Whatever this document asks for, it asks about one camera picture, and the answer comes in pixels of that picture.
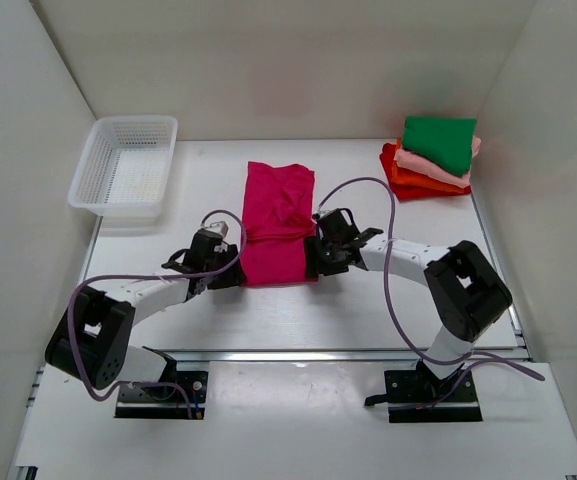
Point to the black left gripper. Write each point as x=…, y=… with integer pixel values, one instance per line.
x=234, y=276

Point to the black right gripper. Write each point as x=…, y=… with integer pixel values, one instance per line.
x=315, y=266

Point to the magenta t-shirt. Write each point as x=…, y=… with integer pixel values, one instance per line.
x=277, y=217

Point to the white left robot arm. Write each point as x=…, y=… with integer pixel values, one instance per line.
x=91, y=341

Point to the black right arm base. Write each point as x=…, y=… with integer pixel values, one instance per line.
x=416, y=396

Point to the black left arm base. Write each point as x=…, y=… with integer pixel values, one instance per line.
x=154, y=385

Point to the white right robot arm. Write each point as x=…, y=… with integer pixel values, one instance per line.
x=468, y=294

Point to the red folded t-shirt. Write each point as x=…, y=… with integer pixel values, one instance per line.
x=408, y=185

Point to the orange folded t-shirt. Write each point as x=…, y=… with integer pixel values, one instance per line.
x=414, y=177

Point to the pink folded t-shirt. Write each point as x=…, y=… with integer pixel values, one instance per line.
x=435, y=162

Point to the white plastic basket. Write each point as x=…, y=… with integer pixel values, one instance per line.
x=124, y=167

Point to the green folded t-shirt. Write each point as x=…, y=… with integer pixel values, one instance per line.
x=448, y=141

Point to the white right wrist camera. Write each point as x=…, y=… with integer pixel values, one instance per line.
x=319, y=215

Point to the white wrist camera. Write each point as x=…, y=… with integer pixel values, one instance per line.
x=218, y=229
x=319, y=215

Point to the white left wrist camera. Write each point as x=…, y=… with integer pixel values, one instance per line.
x=218, y=229

